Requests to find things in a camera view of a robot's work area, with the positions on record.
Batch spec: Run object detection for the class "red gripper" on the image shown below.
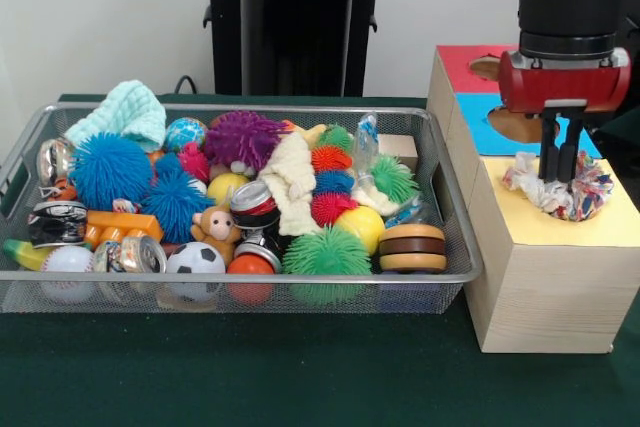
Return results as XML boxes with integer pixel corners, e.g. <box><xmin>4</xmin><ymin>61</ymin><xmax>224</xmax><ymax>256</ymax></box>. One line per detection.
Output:
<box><xmin>499</xmin><ymin>46</ymin><xmax>632</xmax><ymax>182</ymax></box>

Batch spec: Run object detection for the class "wooden box with three holes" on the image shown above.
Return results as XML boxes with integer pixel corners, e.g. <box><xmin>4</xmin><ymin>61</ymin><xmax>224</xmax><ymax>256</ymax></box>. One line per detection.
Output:
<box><xmin>426</xmin><ymin>44</ymin><xmax>640</xmax><ymax>354</ymax></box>

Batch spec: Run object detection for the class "yellow and red ball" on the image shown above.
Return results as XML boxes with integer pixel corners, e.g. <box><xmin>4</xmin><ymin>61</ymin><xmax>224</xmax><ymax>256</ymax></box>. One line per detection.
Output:
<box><xmin>333</xmin><ymin>205</ymin><xmax>387</xmax><ymax>254</ymax></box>

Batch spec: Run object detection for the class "multicoloured spiky caterpillar toy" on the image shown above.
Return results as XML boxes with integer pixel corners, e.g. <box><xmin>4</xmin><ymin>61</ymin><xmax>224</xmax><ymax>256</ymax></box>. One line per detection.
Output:
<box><xmin>310</xmin><ymin>124</ymin><xmax>360</xmax><ymax>223</ymax></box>

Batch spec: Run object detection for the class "black and white soccer ball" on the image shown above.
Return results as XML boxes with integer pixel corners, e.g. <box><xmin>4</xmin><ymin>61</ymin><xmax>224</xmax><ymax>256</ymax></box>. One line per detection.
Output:
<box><xmin>166</xmin><ymin>241</ymin><xmax>227</xmax><ymax>303</ymax></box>

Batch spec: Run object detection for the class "white baseball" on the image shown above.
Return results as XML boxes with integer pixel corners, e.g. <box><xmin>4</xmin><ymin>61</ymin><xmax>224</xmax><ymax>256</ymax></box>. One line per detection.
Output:
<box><xmin>40</xmin><ymin>245</ymin><xmax>97</xmax><ymax>303</ymax></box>

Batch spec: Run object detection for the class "large green spiky ball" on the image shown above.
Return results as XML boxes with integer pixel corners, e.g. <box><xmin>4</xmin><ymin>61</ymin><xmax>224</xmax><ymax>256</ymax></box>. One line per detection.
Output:
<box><xmin>282</xmin><ymin>225</ymin><xmax>374</xmax><ymax>304</ymax></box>

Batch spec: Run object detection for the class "large blue spiky ball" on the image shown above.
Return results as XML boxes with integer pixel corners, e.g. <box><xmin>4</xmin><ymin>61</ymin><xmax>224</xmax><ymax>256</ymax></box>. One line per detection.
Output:
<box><xmin>69</xmin><ymin>131</ymin><xmax>155</xmax><ymax>212</ymax></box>

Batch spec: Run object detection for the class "mint green knitted cloth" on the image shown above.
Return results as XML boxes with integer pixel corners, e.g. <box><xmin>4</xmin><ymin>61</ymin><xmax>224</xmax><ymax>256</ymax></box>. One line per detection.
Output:
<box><xmin>64</xmin><ymin>79</ymin><xmax>168</xmax><ymax>153</ymax></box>

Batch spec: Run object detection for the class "wooden burger toy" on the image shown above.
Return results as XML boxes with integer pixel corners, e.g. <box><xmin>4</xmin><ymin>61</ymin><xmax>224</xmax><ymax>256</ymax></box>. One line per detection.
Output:
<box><xmin>378</xmin><ymin>222</ymin><xmax>448</xmax><ymax>274</ymax></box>

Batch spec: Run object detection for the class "cream knitted cloth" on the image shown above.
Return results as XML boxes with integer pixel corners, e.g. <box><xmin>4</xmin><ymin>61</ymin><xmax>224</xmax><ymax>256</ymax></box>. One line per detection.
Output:
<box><xmin>257</xmin><ymin>132</ymin><xmax>326</xmax><ymax>237</ymax></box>

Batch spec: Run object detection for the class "silver mesh bin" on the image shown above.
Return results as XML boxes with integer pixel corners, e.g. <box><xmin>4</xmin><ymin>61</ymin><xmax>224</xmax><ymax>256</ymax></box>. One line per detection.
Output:
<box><xmin>0</xmin><ymin>101</ymin><xmax>485</xmax><ymax>316</ymax></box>

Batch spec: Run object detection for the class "multicoloured patterned cloth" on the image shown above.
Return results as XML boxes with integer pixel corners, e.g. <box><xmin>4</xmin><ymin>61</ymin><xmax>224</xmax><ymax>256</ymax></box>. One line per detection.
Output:
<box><xmin>502</xmin><ymin>150</ymin><xmax>615</xmax><ymax>223</ymax></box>

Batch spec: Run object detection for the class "purple spiky ball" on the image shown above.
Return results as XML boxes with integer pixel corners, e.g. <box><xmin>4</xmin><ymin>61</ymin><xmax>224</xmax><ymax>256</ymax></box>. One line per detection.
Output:
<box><xmin>202</xmin><ymin>110</ymin><xmax>291</xmax><ymax>171</ymax></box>

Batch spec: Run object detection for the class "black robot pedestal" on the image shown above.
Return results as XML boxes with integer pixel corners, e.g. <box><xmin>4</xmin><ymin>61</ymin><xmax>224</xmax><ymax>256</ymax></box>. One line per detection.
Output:
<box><xmin>192</xmin><ymin>0</ymin><xmax>404</xmax><ymax>97</ymax></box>

